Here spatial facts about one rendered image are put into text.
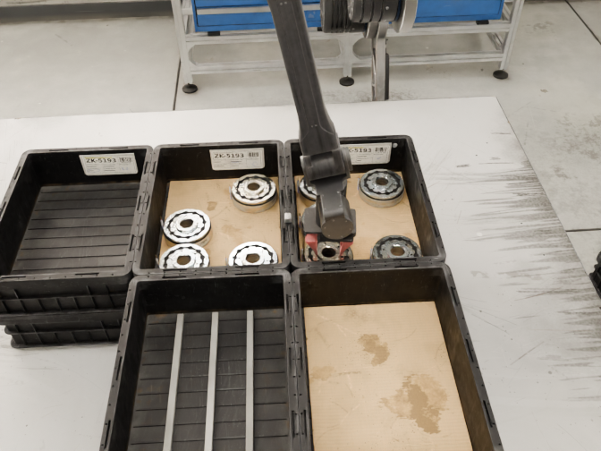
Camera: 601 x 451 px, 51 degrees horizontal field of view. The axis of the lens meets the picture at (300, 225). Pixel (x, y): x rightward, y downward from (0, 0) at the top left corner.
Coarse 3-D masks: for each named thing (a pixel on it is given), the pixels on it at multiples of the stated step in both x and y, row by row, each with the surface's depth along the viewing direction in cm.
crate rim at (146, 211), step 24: (168, 144) 145; (192, 144) 145; (216, 144) 145; (240, 144) 145; (264, 144) 145; (144, 216) 128; (144, 240) 124; (288, 240) 123; (264, 264) 119; (288, 264) 119
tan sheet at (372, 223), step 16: (352, 176) 152; (352, 192) 148; (304, 208) 144; (368, 208) 144; (384, 208) 144; (400, 208) 144; (368, 224) 140; (384, 224) 140; (400, 224) 140; (304, 240) 137; (368, 240) 137; (416, 240) 137; (368, 256) 134
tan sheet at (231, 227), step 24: (192, 192) 148; (216, 192) 148; (168, 216) 143; (216, 216) 143; (240, 216) 143; (264, 216) 143; (216, 240) 137; (240, 240) 137; (264, 240) 137; (216, 264) 132
